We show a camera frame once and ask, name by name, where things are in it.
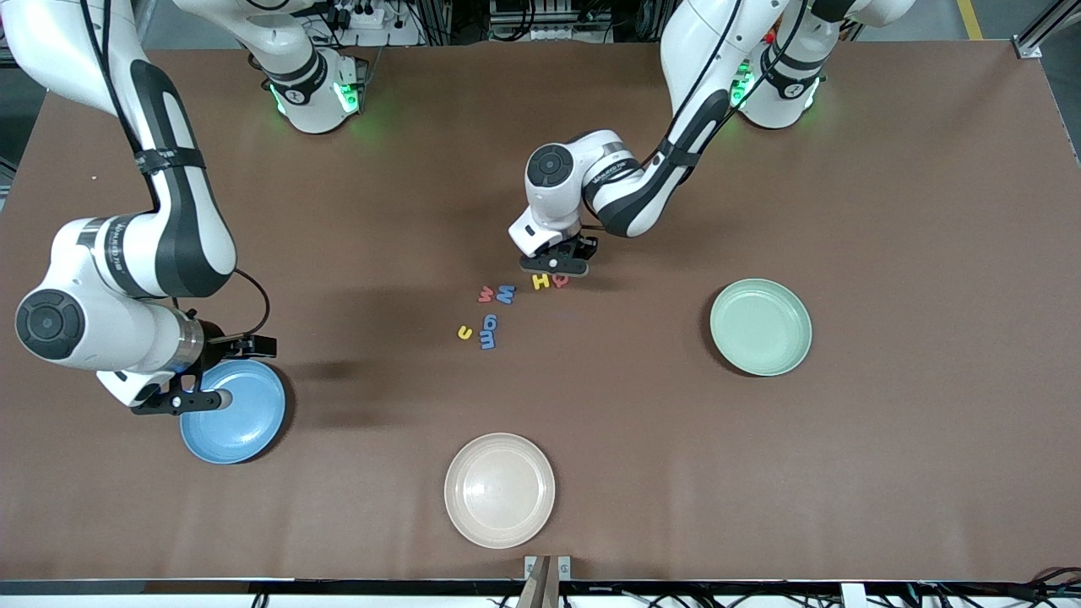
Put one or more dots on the blue capital letter W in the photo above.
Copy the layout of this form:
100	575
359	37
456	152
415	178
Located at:
505	295

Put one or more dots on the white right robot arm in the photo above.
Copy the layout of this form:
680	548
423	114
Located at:
84	325

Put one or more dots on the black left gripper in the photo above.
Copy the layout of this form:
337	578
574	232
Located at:
586	246

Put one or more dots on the red lowercase letter w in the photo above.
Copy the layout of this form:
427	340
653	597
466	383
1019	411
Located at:
486	295

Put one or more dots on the white power strip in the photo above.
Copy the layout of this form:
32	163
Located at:
365	17

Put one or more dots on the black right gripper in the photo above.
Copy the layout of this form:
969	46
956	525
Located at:
214	341

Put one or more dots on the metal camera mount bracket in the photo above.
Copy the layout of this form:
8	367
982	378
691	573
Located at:
532	564

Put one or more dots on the blue letter m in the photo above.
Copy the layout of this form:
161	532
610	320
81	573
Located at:
487	340

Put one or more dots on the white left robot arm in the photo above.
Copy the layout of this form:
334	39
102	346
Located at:
553	169

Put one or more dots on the aluminium frame corner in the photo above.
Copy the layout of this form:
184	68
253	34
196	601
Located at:
1034	44

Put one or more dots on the green plate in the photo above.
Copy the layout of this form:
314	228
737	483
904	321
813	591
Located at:
760	328

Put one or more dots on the blue plate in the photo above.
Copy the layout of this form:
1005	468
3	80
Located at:
245	431

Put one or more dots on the grey equipment rack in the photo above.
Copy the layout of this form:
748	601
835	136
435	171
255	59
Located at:
549	29

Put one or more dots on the beige plate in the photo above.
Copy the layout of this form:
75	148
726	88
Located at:
499	491

